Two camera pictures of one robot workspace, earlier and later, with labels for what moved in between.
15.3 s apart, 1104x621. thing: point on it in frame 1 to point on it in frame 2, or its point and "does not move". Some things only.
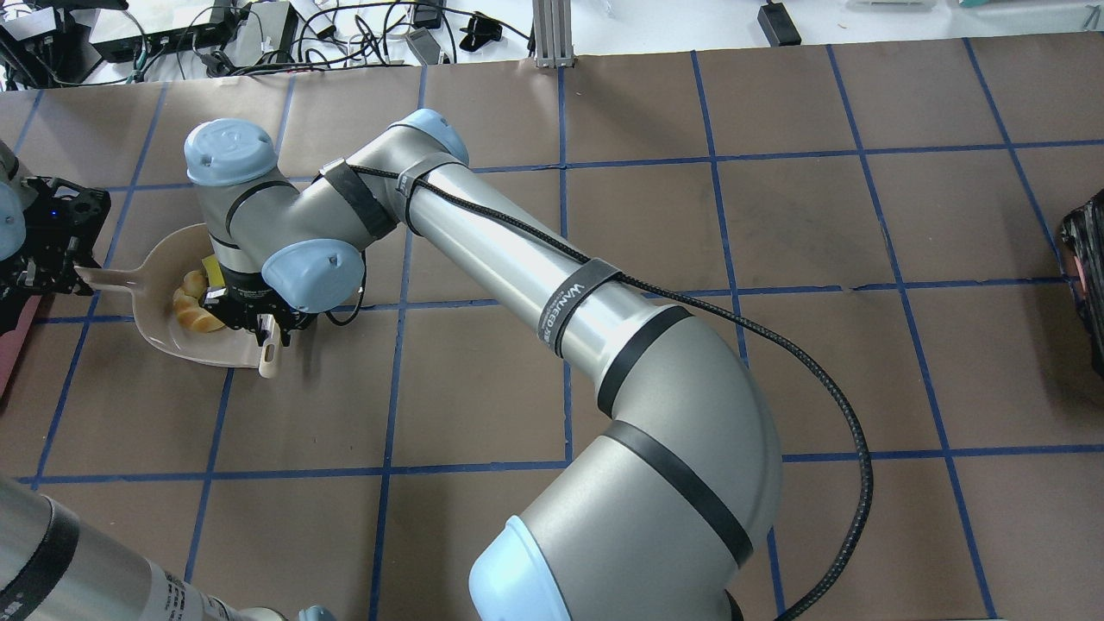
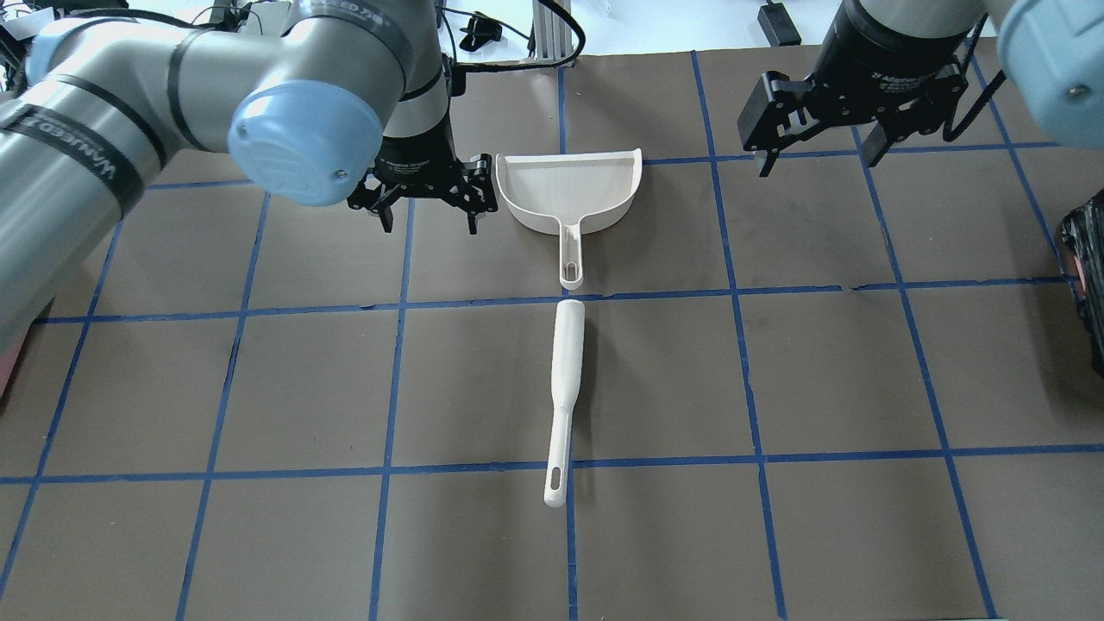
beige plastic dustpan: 153,285 to 574,193
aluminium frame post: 552,21 does not move
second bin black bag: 1082,241 does not move
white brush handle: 271,369 to 570,343
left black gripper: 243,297 to 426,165
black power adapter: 779,25 does not move
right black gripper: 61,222 to 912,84
